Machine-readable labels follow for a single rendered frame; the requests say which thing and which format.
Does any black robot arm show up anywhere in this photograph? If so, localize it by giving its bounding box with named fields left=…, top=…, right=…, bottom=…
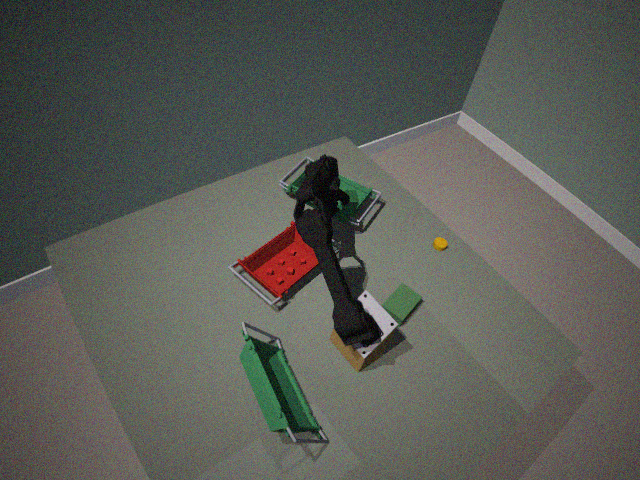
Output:
left=293, top=155, right=384, bottom=347

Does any red plastic tray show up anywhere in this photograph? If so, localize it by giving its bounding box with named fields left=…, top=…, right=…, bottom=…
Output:
left=233, top=221, right=319, bottom=305

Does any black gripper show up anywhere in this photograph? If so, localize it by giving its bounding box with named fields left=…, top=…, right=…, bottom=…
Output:
left=302, top=189, right=350, bottom=218

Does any green rectangular block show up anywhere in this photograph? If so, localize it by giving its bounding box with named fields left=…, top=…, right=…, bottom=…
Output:
left=381, top=283, right=422, bottom=327

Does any yellow short cylinder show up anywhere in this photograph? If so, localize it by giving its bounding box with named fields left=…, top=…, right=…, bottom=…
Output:
left=433, top=237, right=448, bottom=251

